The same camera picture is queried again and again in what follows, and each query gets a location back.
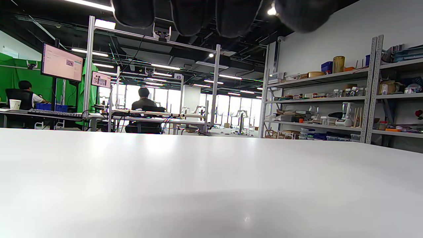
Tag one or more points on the person's left hand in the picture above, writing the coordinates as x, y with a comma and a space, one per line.
231, 16

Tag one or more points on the white number sign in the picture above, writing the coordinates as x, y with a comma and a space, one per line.
178, 76

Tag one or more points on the row of white robot arms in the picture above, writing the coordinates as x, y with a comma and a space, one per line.
197, 108

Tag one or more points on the grey metal shelf rack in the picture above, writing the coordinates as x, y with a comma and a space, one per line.
317, 78
400, 96

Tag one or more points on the blue storage basket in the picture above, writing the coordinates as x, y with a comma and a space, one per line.
327, 67

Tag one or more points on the long white desk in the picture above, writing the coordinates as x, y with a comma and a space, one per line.
185, 121

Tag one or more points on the gold cylindrical canister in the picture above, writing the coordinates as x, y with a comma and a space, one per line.
338, 64

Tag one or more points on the black office chair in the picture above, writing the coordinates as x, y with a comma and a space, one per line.
19, 97
155, 109

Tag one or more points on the small pink screen monitor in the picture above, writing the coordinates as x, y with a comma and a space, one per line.
100, 79

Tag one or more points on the white base blender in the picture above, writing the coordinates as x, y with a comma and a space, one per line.
345, 122

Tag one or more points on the large pink screen monitor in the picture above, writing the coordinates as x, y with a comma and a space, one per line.
62, 62

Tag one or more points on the black keyboard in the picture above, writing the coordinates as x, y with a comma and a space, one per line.
54, 113

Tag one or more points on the blue storage bin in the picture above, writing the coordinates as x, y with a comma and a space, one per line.
43, 106

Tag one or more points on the green screen backdrop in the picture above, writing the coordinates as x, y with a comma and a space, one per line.
10, 76

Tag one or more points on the white paper cup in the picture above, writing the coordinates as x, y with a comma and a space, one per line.
15, 104

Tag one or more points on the black keyboard desk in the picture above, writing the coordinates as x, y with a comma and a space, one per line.
13, 112

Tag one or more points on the aluminium frame post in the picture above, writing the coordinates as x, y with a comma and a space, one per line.
89, 66
215, 86

